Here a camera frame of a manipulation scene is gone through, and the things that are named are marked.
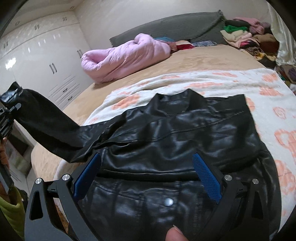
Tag black leather jacket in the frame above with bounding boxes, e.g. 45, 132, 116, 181
1, 83, 281, 240

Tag green sleeve left forearm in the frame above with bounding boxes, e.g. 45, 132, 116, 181
1, 187, 26, 240

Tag pile of folded clothes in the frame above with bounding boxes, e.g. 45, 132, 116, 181
220, 17, 279, 68

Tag left hand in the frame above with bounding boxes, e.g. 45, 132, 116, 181
0, 138, 11, 203

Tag right hand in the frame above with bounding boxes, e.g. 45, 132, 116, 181
165, 225, 188, 241

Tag white wardrobe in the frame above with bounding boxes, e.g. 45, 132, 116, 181
1, 11, 93, 109

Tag pink quilt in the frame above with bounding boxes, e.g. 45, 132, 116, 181
81, 33, 171, 84

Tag white pink patterned blanket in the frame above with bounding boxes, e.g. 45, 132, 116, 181
64, 68, 295, 224

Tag purple patterned bag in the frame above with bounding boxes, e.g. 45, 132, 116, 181
275, 64, 296, 84

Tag beige bed sheet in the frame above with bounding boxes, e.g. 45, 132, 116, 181
31, 44, 265, 181

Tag cream satin curtain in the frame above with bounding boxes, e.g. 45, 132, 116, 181
268, 3, 295, 66

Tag red and blue pillows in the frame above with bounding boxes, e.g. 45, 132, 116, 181
155, 37, 217, 53

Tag grey headboard cushion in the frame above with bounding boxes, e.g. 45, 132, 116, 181
110, 11, 227, 47

